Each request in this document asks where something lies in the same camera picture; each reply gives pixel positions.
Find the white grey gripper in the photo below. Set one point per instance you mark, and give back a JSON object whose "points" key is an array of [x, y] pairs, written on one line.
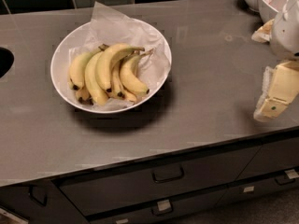
{"points": [[286, 32]]}

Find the right yellow banana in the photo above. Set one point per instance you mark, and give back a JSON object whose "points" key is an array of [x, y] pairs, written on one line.
{"points": [[128, 74]]}

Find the small lower yellow banana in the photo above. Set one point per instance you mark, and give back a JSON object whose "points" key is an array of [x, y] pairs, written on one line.
{"points": [[118, 91]]}

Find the top centre yellow banana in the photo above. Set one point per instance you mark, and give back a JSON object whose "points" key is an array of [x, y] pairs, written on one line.
{"points": [[108, 60]]}

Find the white ceramic bowl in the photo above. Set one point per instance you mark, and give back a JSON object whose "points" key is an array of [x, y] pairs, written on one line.
{"points": [[59, 71]]}

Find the short bottom-left banana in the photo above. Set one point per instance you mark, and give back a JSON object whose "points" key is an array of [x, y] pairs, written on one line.
{"points": [[82, 96]]}

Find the leftmost yellow banana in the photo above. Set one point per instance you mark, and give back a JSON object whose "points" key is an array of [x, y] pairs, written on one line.
{"points": [[76, 72]]}

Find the upper right grey drawer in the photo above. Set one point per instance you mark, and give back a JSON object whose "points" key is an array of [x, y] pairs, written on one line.
{"points": [[273, 157]]}

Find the grey drawer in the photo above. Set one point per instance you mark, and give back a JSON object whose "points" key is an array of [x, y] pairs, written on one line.
{"points": [[93, 194], [273, 157], [257, 186], [166, 209]]}

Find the lower right grey drawer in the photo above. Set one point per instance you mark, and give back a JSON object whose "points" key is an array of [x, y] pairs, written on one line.
{"points": [[257, 186]]}

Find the lower middle grey drawer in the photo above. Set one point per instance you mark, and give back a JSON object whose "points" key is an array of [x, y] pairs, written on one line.
{"points": [[166, 209]]}

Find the upper middle grey drawer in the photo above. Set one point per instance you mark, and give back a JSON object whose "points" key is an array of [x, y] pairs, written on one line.
{"points": [[93, 194]]}

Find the left grey cabinet door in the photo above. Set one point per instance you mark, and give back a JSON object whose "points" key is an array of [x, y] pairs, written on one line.
{"points": [[40, 203]]}

